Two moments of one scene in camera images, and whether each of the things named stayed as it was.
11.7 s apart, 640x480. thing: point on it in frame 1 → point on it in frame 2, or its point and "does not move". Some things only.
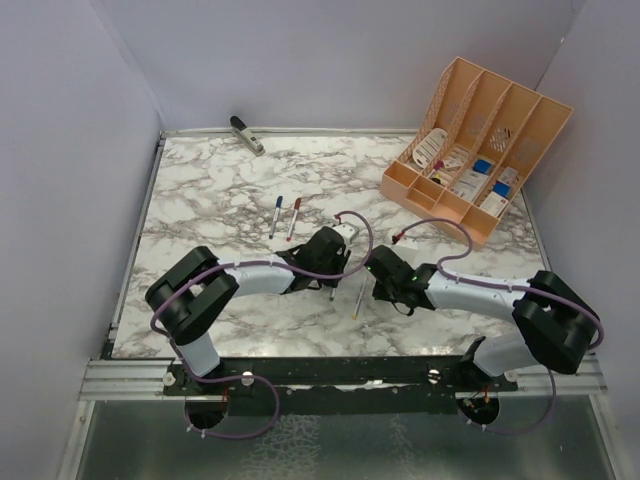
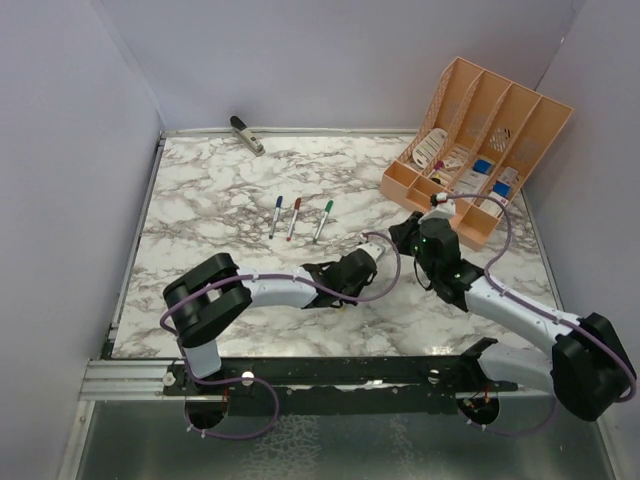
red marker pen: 294,216 does not move
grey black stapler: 246,136 does not move
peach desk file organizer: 473,150 does not move
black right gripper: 379,294 → 402,232
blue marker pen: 279,200 does not move
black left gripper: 341,261 → 350,296
